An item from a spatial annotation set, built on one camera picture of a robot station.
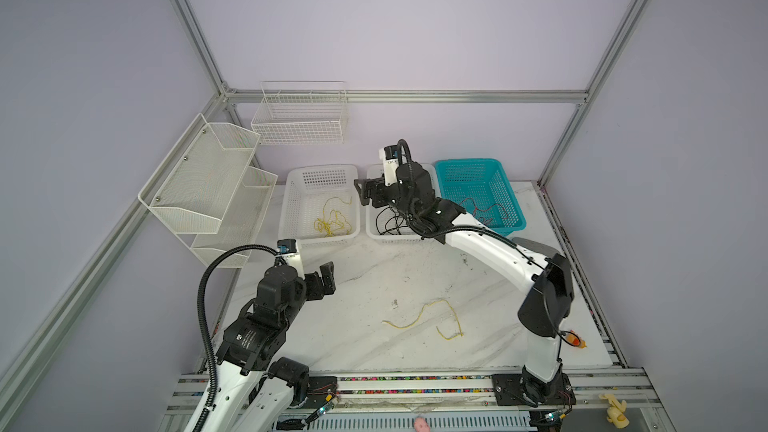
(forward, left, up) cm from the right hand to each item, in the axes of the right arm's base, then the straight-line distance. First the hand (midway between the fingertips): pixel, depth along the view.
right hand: (366, 177), depth 76 cm
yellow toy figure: (-46, -60, -34) cm, 83 cm away
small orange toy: (-30, -56, -33) cm, 72 cm away
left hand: (-21, +12, -12) cm, 27 cm away
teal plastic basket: (+29, -42, -33) cm, 61 cm away
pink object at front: (-49, -14, -32) cm, 60 cm away
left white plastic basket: (+19, +22, -32) cm, 44 cm away
